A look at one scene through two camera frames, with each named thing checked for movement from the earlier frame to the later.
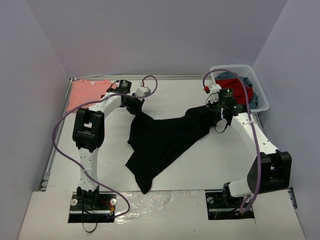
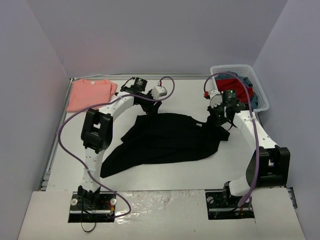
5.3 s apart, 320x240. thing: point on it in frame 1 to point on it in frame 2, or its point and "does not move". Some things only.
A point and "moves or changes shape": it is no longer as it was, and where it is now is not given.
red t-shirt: x=242 y=94 does not move
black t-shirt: x=155 y=142 moves or changes shape
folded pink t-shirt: x=85 y=90 does not move
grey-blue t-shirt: x=254 y=103 does not move
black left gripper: x=135 y=107 to x=150 y=105
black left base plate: x=88 y=209 does not move
